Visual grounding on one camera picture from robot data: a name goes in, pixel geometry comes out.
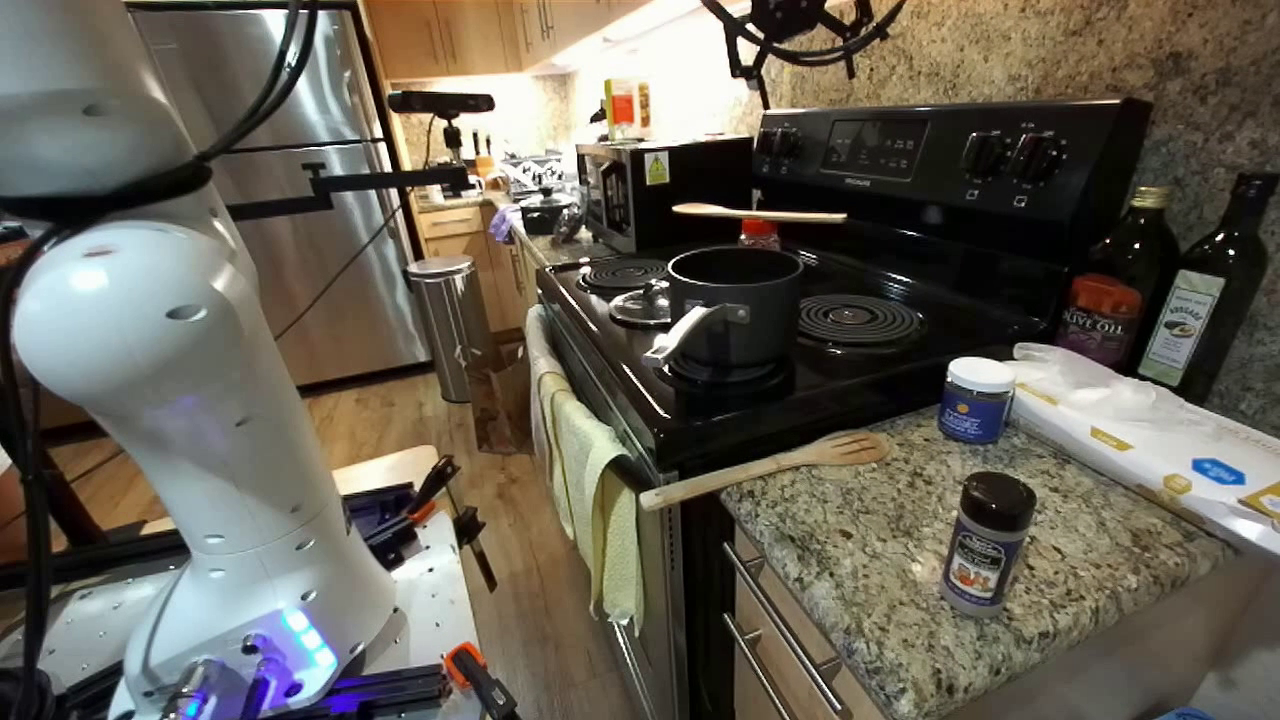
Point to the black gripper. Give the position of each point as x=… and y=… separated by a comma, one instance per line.
x=787, y=19

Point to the wooden spoon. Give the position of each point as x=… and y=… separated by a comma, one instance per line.
x=823, y=453
x=762, y=215

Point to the dark grey cooking pot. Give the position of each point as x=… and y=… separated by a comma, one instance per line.
x=732, y=313

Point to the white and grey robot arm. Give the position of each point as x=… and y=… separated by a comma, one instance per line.
x=138, y=303

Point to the black toaster oven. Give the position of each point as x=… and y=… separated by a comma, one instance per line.
x=630, y=190

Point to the red capped spice jar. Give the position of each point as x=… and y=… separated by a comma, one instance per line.
x=762, y=233

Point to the black electric stove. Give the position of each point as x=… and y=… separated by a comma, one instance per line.
x=965, y=230

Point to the metal trash can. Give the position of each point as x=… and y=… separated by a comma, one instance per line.
x=453, y=322

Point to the white capped blue jar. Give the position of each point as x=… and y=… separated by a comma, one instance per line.
x=979, y=396

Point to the dark vinegar bottle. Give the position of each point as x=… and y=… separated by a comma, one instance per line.
x=1121, y=285

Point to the yellow dish towel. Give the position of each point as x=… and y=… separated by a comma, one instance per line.
x=588, y=493

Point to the black capped seasoning jar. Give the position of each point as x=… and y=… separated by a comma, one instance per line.
x=984, y=542

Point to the dark olive oil bottle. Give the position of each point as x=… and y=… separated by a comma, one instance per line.
x=1209, y=295

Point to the white plastic bag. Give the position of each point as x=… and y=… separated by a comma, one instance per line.
x=1145, y=439

